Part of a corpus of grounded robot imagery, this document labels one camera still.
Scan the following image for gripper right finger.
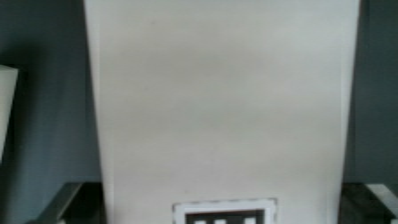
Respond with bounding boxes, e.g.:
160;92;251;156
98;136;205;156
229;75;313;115
338;183;396;224

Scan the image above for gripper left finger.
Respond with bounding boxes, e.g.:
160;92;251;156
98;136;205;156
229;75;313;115
27;182;107;224

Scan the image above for white door panel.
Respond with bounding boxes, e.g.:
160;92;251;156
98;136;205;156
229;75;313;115
84;0;359;224

